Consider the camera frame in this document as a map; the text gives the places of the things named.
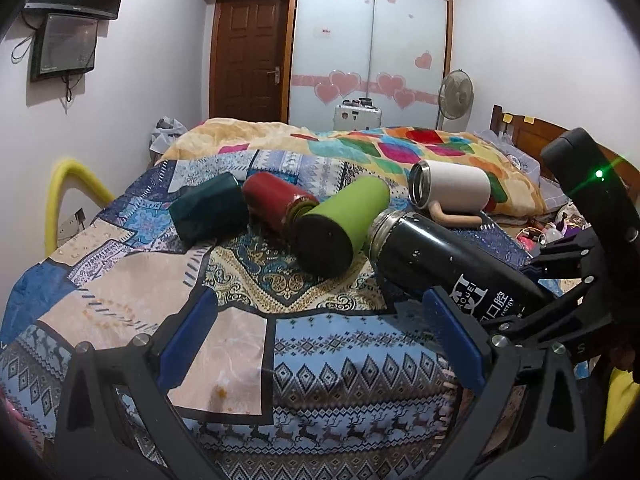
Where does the colourful plush blanket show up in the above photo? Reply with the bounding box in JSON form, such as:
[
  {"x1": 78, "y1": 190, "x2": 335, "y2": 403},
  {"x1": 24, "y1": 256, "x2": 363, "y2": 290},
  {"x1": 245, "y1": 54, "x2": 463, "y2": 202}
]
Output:
[{"x1": 162, "y1": 118, "x2": 547, "y2": 218}]

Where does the wall power socket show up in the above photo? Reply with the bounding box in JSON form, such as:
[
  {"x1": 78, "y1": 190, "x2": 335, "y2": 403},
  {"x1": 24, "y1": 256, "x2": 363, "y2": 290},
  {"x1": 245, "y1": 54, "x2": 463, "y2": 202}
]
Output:
[{"x1": 56, "y1": 208, "x2": 86, "y2": 247}]

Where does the sliding wardrobe with hearts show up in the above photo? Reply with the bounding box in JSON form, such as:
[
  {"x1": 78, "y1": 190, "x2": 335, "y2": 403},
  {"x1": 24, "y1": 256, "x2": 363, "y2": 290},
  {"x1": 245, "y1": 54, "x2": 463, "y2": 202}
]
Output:
[{"x1": 288, "y1": 0, "x2": 449, "y2": 131}]

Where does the grey pillow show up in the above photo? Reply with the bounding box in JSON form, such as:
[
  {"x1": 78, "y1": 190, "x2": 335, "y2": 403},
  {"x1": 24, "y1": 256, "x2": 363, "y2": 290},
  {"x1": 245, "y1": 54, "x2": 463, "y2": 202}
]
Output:
[{"x1": 476, "y1": 130, "x2": 540, "y2": 185}]

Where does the yellow foam tube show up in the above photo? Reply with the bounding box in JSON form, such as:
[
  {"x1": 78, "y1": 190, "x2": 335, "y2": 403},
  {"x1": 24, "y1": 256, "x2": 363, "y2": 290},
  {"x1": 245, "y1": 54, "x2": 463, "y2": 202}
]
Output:
[{"x1": 44, "y1": 157, "x2": 116, "y2": 257}]

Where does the wooden headboard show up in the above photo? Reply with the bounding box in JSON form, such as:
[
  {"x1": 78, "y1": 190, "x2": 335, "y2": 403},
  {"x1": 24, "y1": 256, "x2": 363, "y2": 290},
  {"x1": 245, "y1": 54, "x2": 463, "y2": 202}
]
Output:
[{"x1": 489, "y1": 104, "x2": 639, "y2": 203}]

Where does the lime green thermos bottle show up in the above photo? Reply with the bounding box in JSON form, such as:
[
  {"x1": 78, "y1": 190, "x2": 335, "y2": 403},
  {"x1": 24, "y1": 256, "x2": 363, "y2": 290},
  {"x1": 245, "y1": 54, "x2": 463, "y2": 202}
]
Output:
[{"x1": 291, "y1": 176, "x2": 390, "y2": 278}]

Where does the white appliance box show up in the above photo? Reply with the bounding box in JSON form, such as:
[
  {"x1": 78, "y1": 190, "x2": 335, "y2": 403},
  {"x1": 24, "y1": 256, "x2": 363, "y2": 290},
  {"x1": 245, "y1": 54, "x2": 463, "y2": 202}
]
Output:
[{"x1": 333, "y1": 98, "x2": 382, "y2": 131}]

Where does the grey plastic bag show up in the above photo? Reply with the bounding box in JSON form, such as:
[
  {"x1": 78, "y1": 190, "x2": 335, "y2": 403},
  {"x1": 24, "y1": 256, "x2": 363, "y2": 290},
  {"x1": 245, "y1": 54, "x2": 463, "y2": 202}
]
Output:
[{"x1": 150, "y1": 116, "x2": 188, "y2": 155}]

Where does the red thermos bottle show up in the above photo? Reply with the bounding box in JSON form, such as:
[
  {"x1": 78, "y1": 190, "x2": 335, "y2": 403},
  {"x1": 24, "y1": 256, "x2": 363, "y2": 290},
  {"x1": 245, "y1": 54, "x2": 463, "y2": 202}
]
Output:
[{"x1": 242, "y1": 172, "x2": 319, "y2": 236}]

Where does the white thermos bottle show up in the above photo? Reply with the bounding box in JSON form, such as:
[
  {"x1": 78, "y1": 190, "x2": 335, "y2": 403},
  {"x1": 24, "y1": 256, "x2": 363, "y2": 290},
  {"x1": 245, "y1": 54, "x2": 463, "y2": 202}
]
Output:
[{"x1": 408, "y1": 160, "x2": 491, "y2": 212}]

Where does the small black wall monitor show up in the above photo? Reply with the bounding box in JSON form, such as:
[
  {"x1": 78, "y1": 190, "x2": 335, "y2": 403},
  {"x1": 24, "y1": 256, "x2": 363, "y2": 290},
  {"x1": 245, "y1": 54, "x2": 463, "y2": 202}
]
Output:
[{"x1": 30, "y1": 13, "x2": 99, "y2": 81}]

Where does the brown wooden door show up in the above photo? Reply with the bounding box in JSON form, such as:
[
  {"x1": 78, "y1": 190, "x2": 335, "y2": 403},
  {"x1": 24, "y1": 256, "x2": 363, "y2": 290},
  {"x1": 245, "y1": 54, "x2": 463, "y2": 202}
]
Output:
[{"x1": 209, "y1": 0, "x2": 288, "y2": 122}]

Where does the dark green cup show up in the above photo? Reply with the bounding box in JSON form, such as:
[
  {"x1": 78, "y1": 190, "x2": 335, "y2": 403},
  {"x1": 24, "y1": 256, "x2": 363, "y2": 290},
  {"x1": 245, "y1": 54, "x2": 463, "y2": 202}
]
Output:
[{"x1": 169, "y1": 172, "x2": 250, "y2": 246}]

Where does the blue patchwork bedspread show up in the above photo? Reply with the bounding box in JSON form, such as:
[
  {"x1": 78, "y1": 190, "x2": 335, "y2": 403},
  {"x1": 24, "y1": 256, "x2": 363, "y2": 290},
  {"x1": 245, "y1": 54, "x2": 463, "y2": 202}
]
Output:
[{"x1": 0, "y1": 148, "x2": 532, "y2": 480}]

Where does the standing electric fan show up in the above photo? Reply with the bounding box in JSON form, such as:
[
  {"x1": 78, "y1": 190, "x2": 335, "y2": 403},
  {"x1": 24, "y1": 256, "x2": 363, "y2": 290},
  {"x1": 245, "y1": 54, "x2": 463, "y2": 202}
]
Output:
[{"x1": 436, "y1": 70, "x2": 474, "y2": 129}]

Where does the black thermos bottle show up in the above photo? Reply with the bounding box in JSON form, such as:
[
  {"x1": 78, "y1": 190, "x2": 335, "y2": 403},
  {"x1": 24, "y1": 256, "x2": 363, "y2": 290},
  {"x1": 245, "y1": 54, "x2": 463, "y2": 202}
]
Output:
[{"x1": 366, "y1": 209, "x2": 552, "y2": 322}]

